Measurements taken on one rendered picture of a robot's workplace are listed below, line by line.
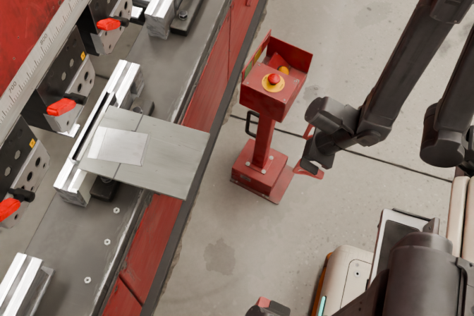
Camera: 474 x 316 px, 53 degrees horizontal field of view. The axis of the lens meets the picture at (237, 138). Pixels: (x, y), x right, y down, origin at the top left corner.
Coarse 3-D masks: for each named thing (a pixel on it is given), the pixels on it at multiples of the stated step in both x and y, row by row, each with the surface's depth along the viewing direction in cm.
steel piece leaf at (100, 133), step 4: (100, 128) 114; (104, 128) 114; (96, 132) 113; (100, 132) 114; (104, 132) 114; (96, 136) 113; (100, 136) 113; (96, 140) 112; (100, 140) 112; (92, 144) 112; (96, 144) 112; (100, 144) 112; (92, 148) 111; (96, 148) 111; (100, 148) 112; (92, 152) 111; (96, 152) 111; (88, 156) 110; (92, 156) 110; (96, 156) 110
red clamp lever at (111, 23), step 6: (108, 18) 93; (114, 18) 97; (120, 18) 97; (126, 18) 97; (102, 24) 89; (108, 24) 90; (114, 24) 92; (120, 24) 95; (126, 24) 97; (108, 30) 91
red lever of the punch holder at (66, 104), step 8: (64, 96) 88; (72, 96) 87; (80, 96) 87; (56, 104) 81; (64, 104) 82; (72, 104) 84; (80, 104) 88; (48, 112) 80; (56, 112) 80; (64, 112) 82
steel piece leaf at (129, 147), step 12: (108, 132) 114; (120, 132) 114; (132, 132) 114; (108, 144) 112; (120, 144) 112; (132, 144) 112; (144, 144) 112; (108, 156) 111; (120, 156) 111; (132, 156) 111; (144, 156) 110
